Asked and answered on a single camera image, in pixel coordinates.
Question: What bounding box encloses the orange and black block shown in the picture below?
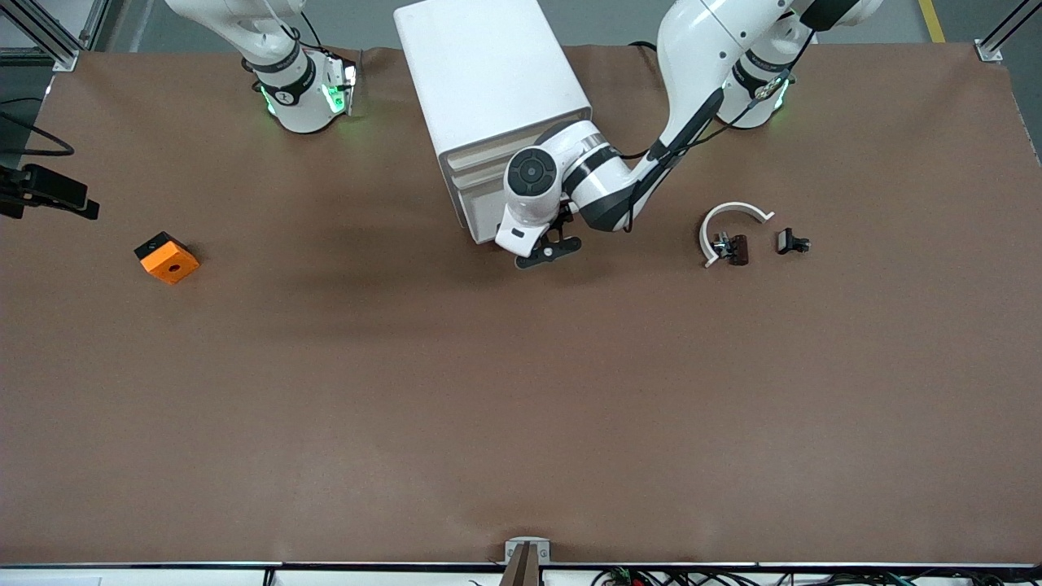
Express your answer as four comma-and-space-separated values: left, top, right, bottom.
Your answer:
134, 231, 200, 286

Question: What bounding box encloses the brown table mat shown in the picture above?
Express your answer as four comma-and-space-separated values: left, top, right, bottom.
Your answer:
0, 42, 1042, 566

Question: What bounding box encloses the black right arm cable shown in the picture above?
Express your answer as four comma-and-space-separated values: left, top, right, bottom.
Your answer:
0, 98, 76, 157

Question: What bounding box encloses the grey metal edge bracket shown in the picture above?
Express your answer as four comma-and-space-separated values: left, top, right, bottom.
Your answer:
503, 537, 552, 564

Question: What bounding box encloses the white curved plastic clip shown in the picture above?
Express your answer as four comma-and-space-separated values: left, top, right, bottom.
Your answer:
700, 201, 776, 268

